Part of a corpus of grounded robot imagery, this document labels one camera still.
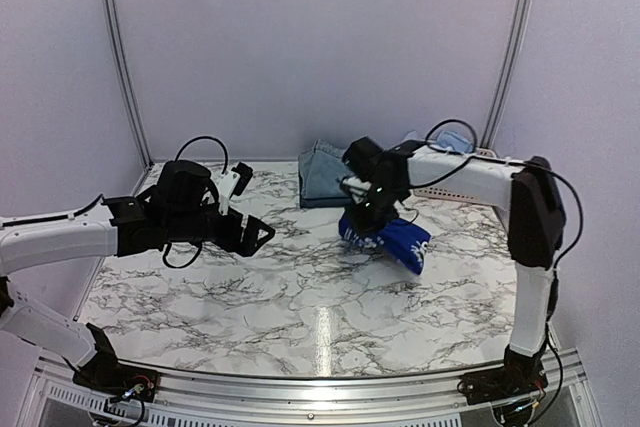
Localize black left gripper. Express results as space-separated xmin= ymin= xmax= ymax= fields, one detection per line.
xmin=165 ymin=202 xmax=274 ymax=256

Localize pink perforated plastic basket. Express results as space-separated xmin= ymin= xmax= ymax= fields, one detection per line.
xmin=407 ymin=147 xmax=508 ymax=206

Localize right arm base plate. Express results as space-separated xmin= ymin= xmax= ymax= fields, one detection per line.
xmin=457 ymin=367 xmax=548 ymax=405

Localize folded dark blue garment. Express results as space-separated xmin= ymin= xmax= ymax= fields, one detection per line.
xmin=299 ymin=196 xmax=352 ymax=209

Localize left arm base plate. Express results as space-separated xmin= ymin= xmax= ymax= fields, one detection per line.
xmin=72 ymin=364 xmax=160 ymax=403

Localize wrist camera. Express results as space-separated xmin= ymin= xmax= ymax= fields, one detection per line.
xmin=340 ymin=136 xmax=384 ymax=201
xmin=216 ymin=162 xmax=253 ymax=216

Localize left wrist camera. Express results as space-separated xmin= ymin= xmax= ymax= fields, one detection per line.
xmin=216 ymin=162 xmax=253 ymax=216

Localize royal blue printed t-shirt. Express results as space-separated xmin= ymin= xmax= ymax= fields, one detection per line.
xmin=338 ymin=215 xmax=431 ymax=275

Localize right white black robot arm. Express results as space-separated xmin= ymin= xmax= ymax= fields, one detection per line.
xmin=341 ymin=137 xmax=569 ymax=404

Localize folded light blue jeans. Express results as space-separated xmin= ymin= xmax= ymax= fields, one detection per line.
xmin=298 ymin=140 xmax=352 ymax=203

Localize light blue shirt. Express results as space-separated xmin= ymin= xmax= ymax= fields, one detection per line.
xmin=402 ymin=129 xmax=476 ymax=154

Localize left aluminium corner post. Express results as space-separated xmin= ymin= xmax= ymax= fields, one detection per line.
xmin=102 ymin=0 xmax=154 ymax=169

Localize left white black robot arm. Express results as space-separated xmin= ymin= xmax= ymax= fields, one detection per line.
xmin=1 ymin=160 xmax=275 ymax=392

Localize aluminium corner post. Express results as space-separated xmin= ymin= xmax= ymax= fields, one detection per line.
xmin=102 ymin=0 xmax=154 ymax=169
xmin=481 ymin=0 xmax=532 ymax=149

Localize right aluminium corner post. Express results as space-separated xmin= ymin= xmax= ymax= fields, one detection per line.
xmin=481 ymin=0 xmax=532 ymax=149

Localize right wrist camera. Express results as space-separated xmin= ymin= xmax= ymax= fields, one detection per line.
xmin=340 ymin=136 xmax=384 ymax=201

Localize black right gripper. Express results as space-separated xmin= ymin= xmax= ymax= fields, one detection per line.
xmin=344 ymin=180 xmax=404 ymax=236

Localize aluminium front rail frame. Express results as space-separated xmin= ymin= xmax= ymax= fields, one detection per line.
xmin=16 ymin=349 xmax=602 ymax=426

